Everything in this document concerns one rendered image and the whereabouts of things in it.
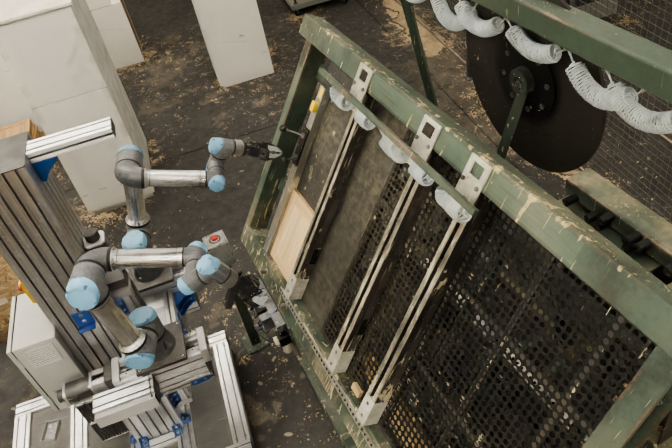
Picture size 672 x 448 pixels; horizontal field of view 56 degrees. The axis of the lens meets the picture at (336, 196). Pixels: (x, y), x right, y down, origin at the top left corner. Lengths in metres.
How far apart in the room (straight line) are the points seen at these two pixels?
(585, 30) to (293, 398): 2.61
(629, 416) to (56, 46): 4.16
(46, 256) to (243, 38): 4.25
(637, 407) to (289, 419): 2.36
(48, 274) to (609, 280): 2.07
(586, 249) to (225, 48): 5.23
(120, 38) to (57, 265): 5.19
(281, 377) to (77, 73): 2.59
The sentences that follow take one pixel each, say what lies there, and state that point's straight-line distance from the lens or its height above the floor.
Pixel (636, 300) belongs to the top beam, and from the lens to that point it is 1.71.
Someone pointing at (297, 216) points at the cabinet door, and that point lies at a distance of 3.11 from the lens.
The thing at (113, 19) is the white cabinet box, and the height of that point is 0.57.
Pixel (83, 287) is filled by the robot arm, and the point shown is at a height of 1.67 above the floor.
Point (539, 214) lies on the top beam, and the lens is 1.88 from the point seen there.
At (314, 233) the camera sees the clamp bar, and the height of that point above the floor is 1.25.
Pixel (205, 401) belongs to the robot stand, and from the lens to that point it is 3.75.
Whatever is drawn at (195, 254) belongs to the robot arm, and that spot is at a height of 1.58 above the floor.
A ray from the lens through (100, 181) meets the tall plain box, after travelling 5.41.
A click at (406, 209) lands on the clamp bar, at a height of 1.63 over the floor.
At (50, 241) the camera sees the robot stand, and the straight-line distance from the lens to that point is 2.68.
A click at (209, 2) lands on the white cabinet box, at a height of 0.91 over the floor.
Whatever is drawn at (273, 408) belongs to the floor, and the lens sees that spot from 3.85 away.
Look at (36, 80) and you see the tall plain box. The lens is 4.98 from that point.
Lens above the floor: 3.21
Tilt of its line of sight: 40 degrees down
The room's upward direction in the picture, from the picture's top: 12 degrees counter-clockwise
